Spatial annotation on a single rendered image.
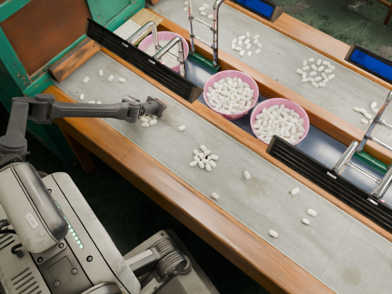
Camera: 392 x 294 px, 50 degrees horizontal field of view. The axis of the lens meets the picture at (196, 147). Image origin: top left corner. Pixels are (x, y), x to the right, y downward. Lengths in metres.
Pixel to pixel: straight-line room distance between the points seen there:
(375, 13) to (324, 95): 1.72
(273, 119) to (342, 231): 0.59
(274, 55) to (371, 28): 1.49
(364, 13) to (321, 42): 1.44
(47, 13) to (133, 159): 0.75
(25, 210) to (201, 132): 1.21
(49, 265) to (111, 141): 1.02
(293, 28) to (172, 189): 1.11
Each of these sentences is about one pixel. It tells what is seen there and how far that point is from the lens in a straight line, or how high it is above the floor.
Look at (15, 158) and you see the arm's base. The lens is 1.24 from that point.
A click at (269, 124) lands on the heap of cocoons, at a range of 2.00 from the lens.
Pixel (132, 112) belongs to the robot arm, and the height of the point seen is 0.93.
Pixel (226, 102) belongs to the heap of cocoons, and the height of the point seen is 0.73.
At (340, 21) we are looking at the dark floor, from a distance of 3.62.
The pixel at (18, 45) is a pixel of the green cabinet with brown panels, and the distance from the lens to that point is 2.06.
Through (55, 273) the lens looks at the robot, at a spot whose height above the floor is 1.45.
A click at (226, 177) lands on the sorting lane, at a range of 1.85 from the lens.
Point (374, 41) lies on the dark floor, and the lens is 3.55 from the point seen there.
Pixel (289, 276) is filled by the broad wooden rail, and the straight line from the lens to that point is 1.70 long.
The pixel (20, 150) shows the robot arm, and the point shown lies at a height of 1.34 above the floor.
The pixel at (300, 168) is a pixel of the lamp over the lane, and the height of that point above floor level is 1.07.
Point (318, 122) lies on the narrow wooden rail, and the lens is 2.06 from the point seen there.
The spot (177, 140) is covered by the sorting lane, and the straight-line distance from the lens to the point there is 1.94.
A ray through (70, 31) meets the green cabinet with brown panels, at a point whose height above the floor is 0.94.
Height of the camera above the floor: 2.39
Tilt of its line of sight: 59 degrees down
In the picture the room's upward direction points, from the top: 5 degrees counter-clockwise
